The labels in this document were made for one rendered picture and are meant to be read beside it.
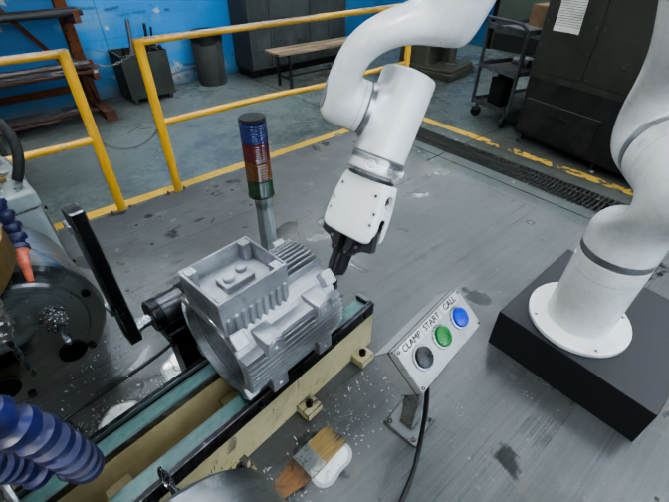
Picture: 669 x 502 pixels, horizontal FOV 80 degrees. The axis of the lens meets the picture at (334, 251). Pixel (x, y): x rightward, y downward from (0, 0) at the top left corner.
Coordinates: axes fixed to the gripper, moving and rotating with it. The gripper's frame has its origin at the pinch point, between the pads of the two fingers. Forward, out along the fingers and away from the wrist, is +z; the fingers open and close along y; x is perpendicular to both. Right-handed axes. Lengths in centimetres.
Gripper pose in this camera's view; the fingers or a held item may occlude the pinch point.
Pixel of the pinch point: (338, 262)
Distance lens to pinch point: 67.8
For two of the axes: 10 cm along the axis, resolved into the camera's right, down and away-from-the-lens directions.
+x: -5.9, 0.0, -8.1
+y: -7.3, -4.2, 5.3
